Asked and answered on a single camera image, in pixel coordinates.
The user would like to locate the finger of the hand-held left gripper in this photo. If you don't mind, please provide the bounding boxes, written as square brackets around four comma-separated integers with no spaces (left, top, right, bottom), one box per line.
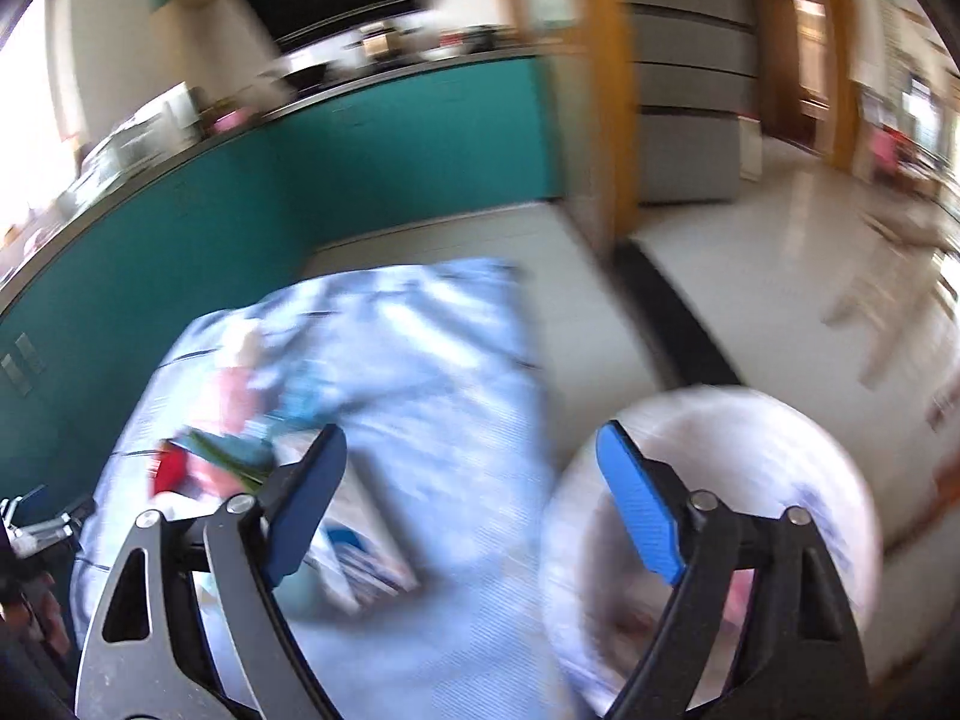
[0,491,98,563]

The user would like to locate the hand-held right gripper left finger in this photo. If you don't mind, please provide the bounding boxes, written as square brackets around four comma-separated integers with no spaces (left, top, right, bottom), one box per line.
[75,424,350,720]

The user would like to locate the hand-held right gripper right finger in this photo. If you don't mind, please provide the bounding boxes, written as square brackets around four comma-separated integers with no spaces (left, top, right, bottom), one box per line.
[596,420,875,720]

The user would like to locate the white blue medicine box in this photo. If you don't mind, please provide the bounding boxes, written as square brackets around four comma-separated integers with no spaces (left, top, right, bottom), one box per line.
[300,435,421,612]

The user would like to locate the white plastic bag lined bin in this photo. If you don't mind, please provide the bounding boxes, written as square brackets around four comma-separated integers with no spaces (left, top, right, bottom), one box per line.
[540,384,886,720]

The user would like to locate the green leafy vegetable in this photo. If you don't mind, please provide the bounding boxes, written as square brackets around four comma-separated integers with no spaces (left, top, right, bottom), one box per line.
[184,429,272,482]

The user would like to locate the blue knitted cloth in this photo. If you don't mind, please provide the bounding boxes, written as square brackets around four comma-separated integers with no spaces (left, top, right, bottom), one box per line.
[274,366,340,430]

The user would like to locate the red small item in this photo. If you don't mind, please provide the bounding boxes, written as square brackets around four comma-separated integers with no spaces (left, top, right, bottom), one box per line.
[152,441,194,497]

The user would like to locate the pink soft item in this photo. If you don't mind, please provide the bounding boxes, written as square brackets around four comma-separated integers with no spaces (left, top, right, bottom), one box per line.
[201,319,265,437]

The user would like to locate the blue checked tablecloth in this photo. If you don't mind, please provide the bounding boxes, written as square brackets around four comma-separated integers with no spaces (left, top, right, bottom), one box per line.
[71,259,578,720]

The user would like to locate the teal kitchen cabinets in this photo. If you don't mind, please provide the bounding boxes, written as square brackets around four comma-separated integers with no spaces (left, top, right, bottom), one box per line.
[0,52,567,511]

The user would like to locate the grey refrigerator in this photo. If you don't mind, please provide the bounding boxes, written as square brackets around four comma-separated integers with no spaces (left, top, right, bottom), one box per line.
[622,0,760,207]

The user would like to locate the wooden door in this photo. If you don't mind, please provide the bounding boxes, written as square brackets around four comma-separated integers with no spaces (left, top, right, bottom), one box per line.
[754,0,857,167]

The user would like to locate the wooden door frame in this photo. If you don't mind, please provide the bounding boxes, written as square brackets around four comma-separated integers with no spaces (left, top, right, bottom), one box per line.
[574,0,640,250]

